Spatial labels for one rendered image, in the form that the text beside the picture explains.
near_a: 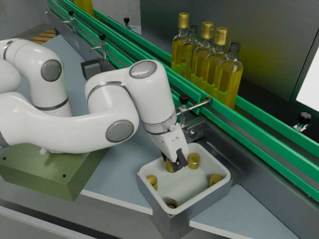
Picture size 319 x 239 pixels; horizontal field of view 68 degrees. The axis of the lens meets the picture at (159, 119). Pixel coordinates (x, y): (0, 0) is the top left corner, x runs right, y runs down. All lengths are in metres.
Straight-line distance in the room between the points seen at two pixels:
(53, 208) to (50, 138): 1.38
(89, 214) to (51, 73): 1.14
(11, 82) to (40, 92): 0.08
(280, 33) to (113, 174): 0.65
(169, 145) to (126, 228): 1.11
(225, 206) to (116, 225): 0.93
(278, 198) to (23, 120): 0.62
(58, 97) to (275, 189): 0.63
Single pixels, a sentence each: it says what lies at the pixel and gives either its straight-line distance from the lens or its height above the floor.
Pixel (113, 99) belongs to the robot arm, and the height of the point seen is 1.18.
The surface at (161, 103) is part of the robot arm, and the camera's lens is 0.43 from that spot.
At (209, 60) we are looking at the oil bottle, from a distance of 0.76.
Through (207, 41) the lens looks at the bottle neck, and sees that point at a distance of 0.78.
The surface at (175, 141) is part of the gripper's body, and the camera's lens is 0.51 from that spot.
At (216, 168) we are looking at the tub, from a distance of 0.75.
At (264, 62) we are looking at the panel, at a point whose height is 1.06.
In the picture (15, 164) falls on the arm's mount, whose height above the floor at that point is 0.84.
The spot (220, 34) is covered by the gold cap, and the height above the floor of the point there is 1.15.
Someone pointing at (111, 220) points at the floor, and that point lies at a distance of 1.60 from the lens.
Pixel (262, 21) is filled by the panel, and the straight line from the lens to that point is 0.80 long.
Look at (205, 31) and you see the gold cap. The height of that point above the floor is 1.14.
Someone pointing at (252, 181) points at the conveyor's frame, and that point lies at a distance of 0.77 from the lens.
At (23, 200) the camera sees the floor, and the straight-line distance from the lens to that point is 1.86.
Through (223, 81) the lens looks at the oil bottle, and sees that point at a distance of 0.73.
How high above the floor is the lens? 1.39
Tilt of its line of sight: 39 degrees down
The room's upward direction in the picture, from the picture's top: straight up
